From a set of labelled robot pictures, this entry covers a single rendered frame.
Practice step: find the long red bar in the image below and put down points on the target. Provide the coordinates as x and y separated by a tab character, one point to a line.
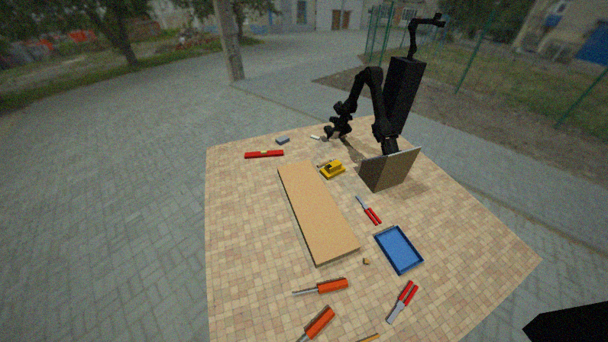
263	153

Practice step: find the orange-handled awl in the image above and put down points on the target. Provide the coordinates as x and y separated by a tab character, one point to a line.
325	287
319	323

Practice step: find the blue rectangular tray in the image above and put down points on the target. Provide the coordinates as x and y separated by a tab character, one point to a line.
400	252

